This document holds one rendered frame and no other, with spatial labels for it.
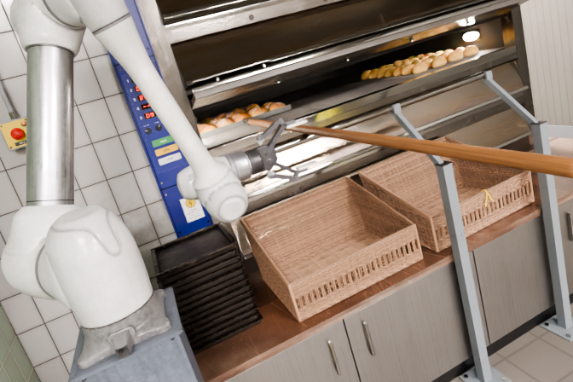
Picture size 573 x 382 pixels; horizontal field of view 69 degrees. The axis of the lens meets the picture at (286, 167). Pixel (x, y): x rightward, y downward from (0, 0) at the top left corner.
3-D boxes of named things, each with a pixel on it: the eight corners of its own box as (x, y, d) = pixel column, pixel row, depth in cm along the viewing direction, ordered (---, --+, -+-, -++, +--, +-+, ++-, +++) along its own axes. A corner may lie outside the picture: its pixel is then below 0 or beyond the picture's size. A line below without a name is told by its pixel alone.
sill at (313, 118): (205, 159, 182) (203, 149, 181) (507, 53, 236) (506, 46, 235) (208, 159, 176) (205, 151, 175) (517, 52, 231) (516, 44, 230)
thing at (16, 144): (14, 150, 150) (1, 123, 147) (43, 141, 153) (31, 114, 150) (8, 152, 143) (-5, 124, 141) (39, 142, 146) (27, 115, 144)
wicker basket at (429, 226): (367, 223, 207) (355, 171, 200) (454, 183, 225) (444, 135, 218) (437, 254, 162) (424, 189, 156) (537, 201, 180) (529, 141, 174)
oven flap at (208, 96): (195, 99, 156) (191, 110, 175) (535, -3, 211) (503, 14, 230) (193, 93, 156) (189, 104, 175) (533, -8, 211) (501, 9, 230)
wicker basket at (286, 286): (256, 274, 189) (238, 218, 182) (360, 226, 206) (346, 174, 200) (298, 325, 144) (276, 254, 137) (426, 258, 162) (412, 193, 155)
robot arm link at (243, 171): (230, 182, 128) (248, 175, 130) (238, 187, 120) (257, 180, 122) (222, 153, 126) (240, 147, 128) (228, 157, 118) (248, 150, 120)
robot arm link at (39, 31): (34, 309, 85) (-13, 301, 97) (107, 293, 98) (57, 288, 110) (36, -47, 92) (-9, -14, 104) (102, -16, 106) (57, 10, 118)
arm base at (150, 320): (76, 384, 76) (64, 359, 74) (87, 325, 96) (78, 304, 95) (174, 338, 81) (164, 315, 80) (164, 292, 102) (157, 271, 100)
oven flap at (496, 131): (244, 260, 187) (227, 218, 189) (528, 135, 242) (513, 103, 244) (245, 260, 183) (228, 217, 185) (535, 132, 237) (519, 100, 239)
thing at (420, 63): (359, 80, 282) (357, 72, 281) (415, 62, 297) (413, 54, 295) (418, 74, 226) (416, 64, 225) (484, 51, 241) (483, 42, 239)
